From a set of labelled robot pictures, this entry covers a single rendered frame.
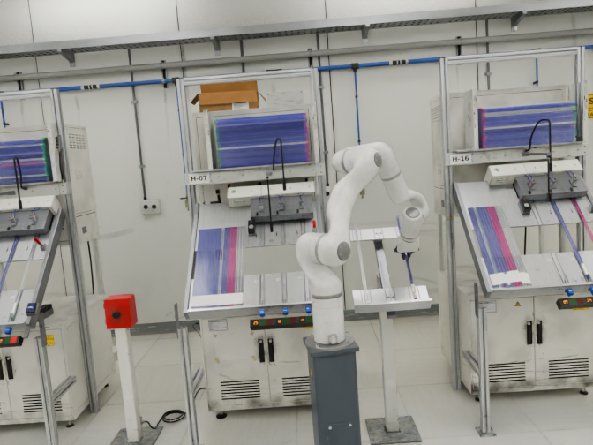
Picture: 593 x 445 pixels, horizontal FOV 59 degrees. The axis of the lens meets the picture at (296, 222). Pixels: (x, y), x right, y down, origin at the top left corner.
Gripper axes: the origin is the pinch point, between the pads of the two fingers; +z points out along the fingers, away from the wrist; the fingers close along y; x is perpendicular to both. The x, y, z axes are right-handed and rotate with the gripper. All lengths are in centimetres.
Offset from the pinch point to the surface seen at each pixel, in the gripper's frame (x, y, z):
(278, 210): -38, 62, 4
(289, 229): -30, 56, 10
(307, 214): -35, 46, 5
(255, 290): 8, 74, 10
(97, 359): -2, 184, 90
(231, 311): 19, 86, 10
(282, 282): 4, 61, 10
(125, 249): -128, 204, 139
